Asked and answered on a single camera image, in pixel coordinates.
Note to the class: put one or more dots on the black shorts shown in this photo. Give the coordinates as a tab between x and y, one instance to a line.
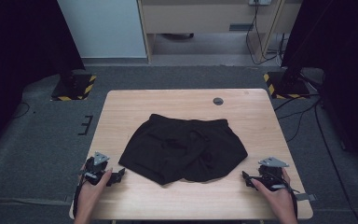
174	146

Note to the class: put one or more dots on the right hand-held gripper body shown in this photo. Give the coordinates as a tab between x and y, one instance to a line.
270	174

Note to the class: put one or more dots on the black curtain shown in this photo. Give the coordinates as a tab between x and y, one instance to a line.
348	62
18	62

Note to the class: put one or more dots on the person's left hand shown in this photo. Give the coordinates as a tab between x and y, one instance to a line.
90	194

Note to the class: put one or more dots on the white cabinet panel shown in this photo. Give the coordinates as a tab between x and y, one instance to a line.
102	28

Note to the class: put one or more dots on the light wooden desk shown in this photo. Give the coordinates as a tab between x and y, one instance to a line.
199	15

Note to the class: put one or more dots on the white power strip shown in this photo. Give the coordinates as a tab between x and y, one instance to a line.
260	2

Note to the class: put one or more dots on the hazard-striped black stand base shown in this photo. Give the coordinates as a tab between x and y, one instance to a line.
74	88
287	88

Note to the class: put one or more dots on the grey round table grommet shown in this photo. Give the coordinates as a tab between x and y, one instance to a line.
218	101

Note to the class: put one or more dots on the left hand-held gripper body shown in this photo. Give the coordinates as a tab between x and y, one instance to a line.
93	169

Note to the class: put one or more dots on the person's right hand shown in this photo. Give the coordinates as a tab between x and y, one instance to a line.
278	199

